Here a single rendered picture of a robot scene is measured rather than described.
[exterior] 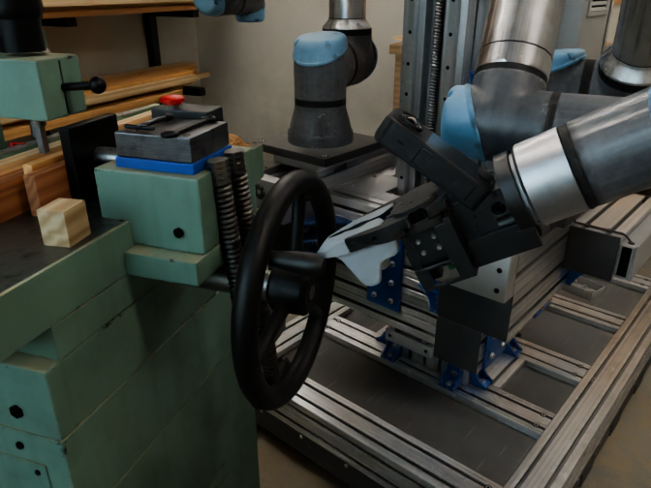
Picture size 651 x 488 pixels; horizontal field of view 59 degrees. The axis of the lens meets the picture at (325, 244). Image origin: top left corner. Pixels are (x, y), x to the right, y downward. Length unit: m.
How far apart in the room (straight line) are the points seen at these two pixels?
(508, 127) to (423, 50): 0.64
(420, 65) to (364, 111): 2.89
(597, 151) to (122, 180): 0.48
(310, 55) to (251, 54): 3.22
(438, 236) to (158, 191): 0.31
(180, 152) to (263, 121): 3.88
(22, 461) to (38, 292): 0.22
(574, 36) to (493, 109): 0.84
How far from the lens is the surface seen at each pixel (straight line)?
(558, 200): 0.50
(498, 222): 0.53
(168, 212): 0.66
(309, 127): 1.27
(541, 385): 1.61
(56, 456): 0.71
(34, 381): 0.65
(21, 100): 0.78
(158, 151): 0.65
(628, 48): 0.95
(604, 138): 0.49
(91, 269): 0.65
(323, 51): 1.25
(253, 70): 4.48
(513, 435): 1.44
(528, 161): 0.50
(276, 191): 0.61
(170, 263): 0.66
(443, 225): 0.51
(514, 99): 0.60
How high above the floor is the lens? 1.15
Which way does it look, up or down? 25 degrees down
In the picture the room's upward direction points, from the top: straight up
